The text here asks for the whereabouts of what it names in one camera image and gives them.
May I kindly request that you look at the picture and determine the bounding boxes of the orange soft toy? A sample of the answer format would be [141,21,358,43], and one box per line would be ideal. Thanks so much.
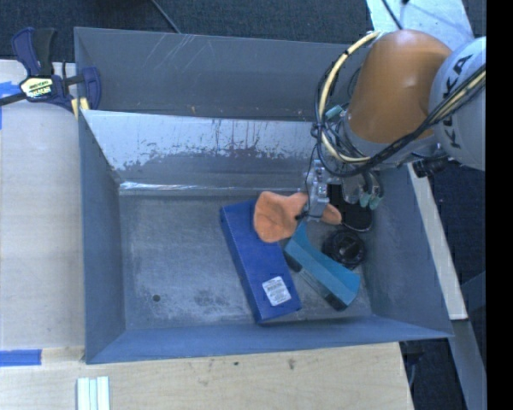
[253,190,343,244]

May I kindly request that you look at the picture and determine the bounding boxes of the black round coil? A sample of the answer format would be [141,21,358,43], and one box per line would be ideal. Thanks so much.
[321,229,367,270]

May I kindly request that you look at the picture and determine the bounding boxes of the teal flat block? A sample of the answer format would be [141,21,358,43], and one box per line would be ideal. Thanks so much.
[283,221,363,312]

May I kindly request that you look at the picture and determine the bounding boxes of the blue box with white label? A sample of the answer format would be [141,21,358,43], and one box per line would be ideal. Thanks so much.
[219,199,303,325]

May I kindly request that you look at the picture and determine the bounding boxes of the grey metal bin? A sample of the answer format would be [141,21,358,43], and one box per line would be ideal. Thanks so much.
[73,26,455,366]

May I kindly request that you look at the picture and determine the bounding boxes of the pale wood board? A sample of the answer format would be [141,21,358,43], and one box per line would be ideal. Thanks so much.
[0,60,87,352]

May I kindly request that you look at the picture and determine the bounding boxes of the black cylinder on white bracket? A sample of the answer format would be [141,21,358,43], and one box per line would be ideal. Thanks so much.
[411,156,449,179]

